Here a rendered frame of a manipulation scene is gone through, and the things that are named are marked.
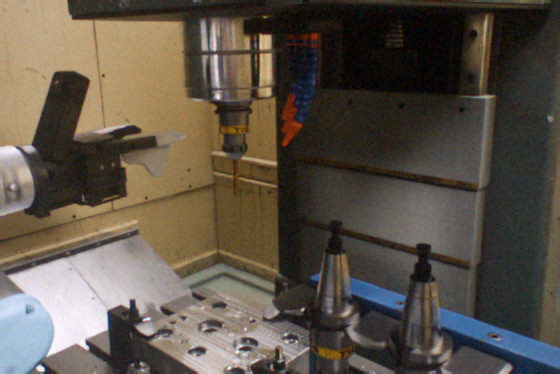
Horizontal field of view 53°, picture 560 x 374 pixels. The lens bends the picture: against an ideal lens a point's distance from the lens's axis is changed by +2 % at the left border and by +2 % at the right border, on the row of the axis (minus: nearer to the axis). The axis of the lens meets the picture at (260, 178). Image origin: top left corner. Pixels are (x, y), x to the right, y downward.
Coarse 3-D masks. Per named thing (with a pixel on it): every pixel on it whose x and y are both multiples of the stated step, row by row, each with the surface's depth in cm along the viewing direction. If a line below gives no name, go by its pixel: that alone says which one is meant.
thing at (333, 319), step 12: (312, 300) 67; (312, 312) 65; (324, 312) 64; (348, 312) 64; (360, 312) 65; (312, 324) 65; (324, 324) 64; (336, 324) 63; (348, 324) 64; (324, 336) 64; (336, 336) 63
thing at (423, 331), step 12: (432, 276) 57; (408, 288) 57; (420, 288) 56; (432, 288) 56; (408, 300) 57; (420, 300) 56; (432, 300) 56; (408, 312) 57; (420, 312) 56; (432, 312) 56; (408, 324) 57; (420, 324) 56; (432, 324) 56; (408, 336) 57; (420, 336) 56; (432, 336) 56; (420, 348) 57; (432, 348) 57
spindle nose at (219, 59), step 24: (192, 24) 81; (216, 24) 80; (240, 24) 80; (192, 48) 82; (216, 48) 80; (240, 48) 80; (264, 48) 82; (192, 72) 83; (216, 72) 81; (240, 72) 81; (264, 72) 83; (192, 96) 85; (216, 96) 82; (240, 96) 82; (264, 96) 84
